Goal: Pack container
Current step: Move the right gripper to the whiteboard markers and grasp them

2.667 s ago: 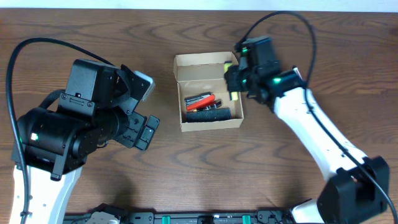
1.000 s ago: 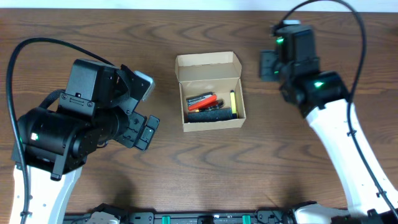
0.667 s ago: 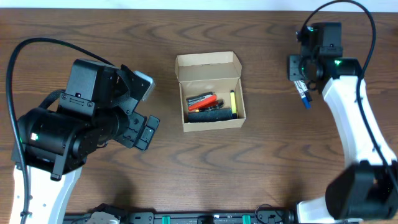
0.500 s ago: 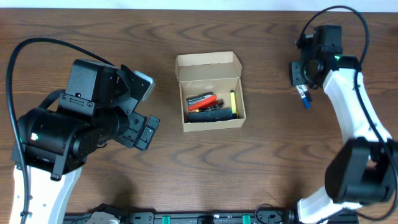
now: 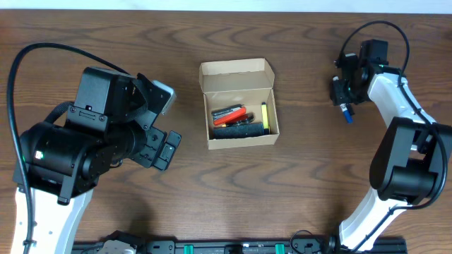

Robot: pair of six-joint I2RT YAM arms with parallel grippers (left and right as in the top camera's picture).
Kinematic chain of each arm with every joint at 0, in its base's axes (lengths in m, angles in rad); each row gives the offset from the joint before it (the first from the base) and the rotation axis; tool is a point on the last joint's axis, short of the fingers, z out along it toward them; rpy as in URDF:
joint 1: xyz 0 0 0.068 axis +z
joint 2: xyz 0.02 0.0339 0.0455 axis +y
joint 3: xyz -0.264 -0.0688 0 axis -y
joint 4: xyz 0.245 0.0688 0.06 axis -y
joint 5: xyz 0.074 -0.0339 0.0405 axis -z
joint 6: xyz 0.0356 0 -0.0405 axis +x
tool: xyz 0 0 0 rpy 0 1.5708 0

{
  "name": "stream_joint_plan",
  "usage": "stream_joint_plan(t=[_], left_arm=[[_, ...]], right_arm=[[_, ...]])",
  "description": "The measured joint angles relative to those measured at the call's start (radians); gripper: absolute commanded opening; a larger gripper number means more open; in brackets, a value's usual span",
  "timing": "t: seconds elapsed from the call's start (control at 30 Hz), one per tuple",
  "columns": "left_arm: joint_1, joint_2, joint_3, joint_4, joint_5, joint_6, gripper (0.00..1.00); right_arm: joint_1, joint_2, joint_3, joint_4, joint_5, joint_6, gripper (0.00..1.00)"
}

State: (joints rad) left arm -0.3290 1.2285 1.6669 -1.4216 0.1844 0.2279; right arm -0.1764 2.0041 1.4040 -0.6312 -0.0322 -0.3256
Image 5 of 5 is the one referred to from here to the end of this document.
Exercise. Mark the yellow highlighter pen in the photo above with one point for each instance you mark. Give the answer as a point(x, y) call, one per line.
point(265, 121)

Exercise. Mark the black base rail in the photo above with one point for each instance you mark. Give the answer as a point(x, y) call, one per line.
point(120, 242)

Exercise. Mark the white marker blue cap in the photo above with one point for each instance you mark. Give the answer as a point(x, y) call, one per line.
point(346, 113)

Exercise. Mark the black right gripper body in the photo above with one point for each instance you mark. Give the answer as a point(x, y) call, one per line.
point(345, 89)

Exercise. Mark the brown cardboard box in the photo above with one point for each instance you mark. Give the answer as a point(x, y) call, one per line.
point(239, 103)

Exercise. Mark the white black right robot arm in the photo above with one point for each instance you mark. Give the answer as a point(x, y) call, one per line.
point(409, 169)

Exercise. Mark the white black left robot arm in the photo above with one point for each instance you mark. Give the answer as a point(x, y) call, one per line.
point(62, 168)

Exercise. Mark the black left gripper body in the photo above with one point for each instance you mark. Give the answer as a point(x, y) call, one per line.
point(143, 144)

